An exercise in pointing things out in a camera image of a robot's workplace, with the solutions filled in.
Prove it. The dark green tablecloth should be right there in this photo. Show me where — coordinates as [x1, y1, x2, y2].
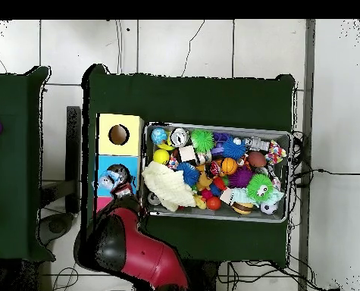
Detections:
[80, 63, 296, 264]

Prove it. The yellow ball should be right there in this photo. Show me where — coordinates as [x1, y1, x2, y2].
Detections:
[152, 149, 171, 165]

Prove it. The blue spiky ball with eye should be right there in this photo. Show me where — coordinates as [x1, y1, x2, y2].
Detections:
[221, 136, 248, 161]

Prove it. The cream waffle cloth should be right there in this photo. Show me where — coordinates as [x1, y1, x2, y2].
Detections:
[141, 161, 197, 212]

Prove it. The black panel on stand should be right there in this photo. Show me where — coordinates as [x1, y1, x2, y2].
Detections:
[38, 105, 83, 246]

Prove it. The blue globe ball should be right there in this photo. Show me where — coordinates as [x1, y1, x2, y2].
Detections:
[150, 127, 168, 146]

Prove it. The green spiky ball with eyes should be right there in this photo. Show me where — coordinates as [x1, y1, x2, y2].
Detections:
[245, 174, 274, 203]

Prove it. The brown football toy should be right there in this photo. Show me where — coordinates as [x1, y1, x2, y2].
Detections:
[247, 151, 268, 168]

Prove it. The side table under green cloth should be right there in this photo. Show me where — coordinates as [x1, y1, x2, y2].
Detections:
[0, 65, 56, 261]

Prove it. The crushed clear plastic bottle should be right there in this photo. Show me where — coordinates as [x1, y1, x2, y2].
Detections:
[98, 169, 124, 191]

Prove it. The black cable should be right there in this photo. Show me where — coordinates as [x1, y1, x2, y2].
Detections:
[292, 167, 360, 180]

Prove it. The shallow wire mesh bin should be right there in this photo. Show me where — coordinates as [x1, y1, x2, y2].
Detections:
[139, 121, 293, 224]

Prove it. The orange basketball toy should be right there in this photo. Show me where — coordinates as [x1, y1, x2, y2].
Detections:
[221, 157, 239, 176]

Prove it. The purple spiky ball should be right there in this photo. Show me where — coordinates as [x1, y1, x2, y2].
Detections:
[227, 165, 254, 189]

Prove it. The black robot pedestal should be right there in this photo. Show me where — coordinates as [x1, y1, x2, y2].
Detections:
[186, 259, 220, 291]

